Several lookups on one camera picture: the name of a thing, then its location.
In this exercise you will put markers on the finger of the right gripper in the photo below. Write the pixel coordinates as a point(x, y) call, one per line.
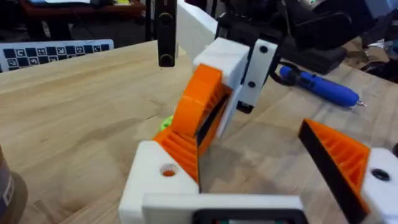
point(199, 93)

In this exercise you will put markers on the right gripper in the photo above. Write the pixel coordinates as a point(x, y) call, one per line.
point(304, 37)

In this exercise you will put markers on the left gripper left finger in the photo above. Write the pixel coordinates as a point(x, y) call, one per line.
point(146, 174)

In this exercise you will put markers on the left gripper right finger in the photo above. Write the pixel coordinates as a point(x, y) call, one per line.
point(342, 155)

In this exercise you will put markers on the blue electric screwdriver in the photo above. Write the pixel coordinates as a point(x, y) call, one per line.
point(326, 88)

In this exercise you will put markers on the brown bucket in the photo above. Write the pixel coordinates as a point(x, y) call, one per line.
point(9, 193)

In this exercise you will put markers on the green disc with holes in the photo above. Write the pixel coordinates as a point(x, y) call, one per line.
point(167, 123)

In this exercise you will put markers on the black upright flat plate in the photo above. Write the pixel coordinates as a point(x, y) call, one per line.
point(166, 31)

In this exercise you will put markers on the reddish brown desk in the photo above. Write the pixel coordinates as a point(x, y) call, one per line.
point(77, 7)

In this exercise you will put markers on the white board with black markers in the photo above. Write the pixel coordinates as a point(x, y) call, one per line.
point(46, 53)

